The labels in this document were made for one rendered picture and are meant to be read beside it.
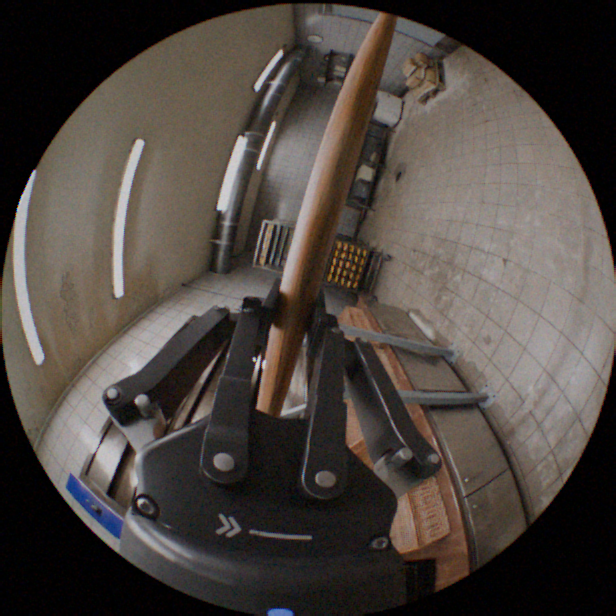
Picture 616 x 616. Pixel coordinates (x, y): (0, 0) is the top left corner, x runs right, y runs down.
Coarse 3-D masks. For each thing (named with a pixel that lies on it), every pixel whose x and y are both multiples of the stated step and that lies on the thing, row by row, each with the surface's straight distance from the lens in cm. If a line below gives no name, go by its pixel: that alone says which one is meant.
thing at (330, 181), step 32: (384, 32) 33; (352, 64) 24; (384, 64) 25; (352, 96) 19; (352, 128) 17; (320, 160) 16; (352, 160) 16; (320, 192) 15; (320, 224) 15; (288, 256) 16; (320, 256) 15; (288, 288) 16; (288, 320) 16; (288, 352) 18; (288, 384) 21
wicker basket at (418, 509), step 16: (368, 464) 114; (432, 480) 85; (416, 496) 78; (432, 496) 82; (400, 512) 103; (416, 512) 76; (432, 512) 89; (400, 528) 105; (416, 528) 75; (432, 528) 90; (448, 528) 84; (416, 544) 75
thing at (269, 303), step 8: (280, 280) 19; (272, 288) 17; (272, 296) 15; (264, 304) 14; (272, 304) 14; (264, 312) 14; (272, 312) 14; (264, 320) 14; (272, 320) 17; (264, 328) 14; (264, 336) 15; (264, 344) 15
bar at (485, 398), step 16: (368, 336) 120; (384, 336) 124; (432, 352) 148; (448, 352) 158; (416, 400) 92; (432, 400) 98; (448, 400) 106; (464, 400) 117; (480, 400) 132; (288, 416) 86
